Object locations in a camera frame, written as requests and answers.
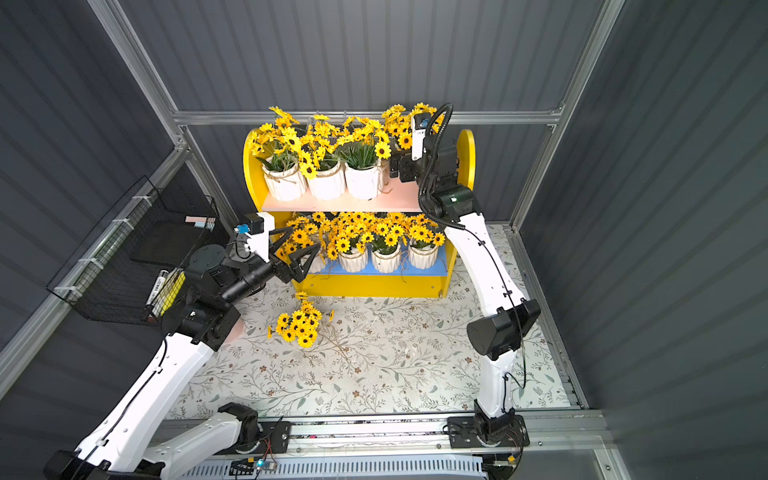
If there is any sunflower pot shelf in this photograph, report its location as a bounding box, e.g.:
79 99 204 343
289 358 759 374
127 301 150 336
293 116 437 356
245 106 306 202
382 102 446 155

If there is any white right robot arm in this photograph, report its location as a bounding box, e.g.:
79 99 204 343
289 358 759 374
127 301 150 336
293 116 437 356
389 145 541 450

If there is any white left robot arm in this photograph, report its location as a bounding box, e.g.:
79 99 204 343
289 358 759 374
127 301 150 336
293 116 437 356
43 225 320 479

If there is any sunflower pot lower left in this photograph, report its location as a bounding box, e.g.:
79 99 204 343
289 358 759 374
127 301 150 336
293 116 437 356
286 212 328 274

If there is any sunflower pot lower right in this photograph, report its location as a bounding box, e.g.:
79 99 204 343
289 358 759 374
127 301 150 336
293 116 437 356
406 214 446 270

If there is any pink round object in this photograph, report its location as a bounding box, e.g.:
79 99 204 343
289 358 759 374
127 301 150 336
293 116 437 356
224 318 245 345

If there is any pink sticky note pad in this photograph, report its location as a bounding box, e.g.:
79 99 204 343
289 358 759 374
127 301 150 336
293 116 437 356
185 216 216 231

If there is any yellow wooden shelf unit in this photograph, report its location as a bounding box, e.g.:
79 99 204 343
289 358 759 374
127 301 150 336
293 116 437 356
242 130 458 298

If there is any yellow book in basket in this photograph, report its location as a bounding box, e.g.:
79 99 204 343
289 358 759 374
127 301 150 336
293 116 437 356
144 268 182 322

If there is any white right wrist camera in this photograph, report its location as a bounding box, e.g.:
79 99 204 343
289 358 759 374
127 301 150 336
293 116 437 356
411 112 432 162

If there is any black wire wall basket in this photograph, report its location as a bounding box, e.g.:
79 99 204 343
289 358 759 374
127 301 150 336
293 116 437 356
46 177 219 326

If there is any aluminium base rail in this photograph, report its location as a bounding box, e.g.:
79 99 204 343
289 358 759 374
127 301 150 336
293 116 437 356
270 409 614 459

